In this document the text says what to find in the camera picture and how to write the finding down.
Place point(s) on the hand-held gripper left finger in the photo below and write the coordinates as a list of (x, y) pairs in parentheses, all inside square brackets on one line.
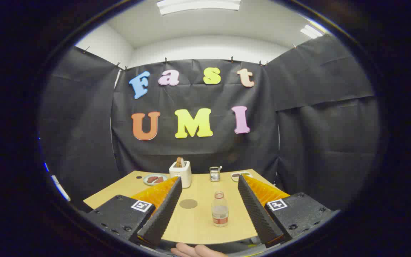
[(162, 214)]

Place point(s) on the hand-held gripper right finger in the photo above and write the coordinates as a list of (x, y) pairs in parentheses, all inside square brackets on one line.
[(259, 214)]

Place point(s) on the round brown coaster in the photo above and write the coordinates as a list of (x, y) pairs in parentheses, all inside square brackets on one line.
[(188, 203)]

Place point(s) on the clear plastic juice bottle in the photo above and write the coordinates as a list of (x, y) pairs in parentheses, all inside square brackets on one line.
[(220, 214)]

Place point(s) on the brown meat slice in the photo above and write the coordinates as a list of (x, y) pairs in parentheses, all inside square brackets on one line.
[(160, 180), (151, 179)]

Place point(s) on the pale green plate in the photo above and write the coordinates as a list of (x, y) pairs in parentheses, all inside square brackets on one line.
[(145, 181)]

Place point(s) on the wooden table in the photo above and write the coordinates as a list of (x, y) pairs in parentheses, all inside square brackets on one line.
[(198, 226)]

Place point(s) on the white toaster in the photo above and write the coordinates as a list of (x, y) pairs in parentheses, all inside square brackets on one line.
[(182, 176)]

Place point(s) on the small white dish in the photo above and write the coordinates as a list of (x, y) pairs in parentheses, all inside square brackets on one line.
[(237, 175)]

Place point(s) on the toasted bread slice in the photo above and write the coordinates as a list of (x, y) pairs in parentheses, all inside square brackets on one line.
[(179, 162)]

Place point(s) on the black backdrop cloth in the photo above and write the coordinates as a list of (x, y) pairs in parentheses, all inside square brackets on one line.
[(191, 150)]

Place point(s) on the small ceiling light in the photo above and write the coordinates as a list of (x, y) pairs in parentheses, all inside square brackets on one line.
[(311, 31)]

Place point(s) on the long ceiling light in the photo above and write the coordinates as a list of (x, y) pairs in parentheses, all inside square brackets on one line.
[(198, 5)]

